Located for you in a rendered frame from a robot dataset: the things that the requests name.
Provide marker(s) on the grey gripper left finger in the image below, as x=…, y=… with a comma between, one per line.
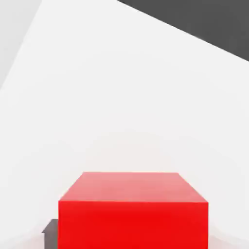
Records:
x=51, y=235

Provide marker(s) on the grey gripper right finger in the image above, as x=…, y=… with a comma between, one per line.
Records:
x=213, y=244

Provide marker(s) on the small red cube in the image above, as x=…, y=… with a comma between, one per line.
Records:
x=133, y=223

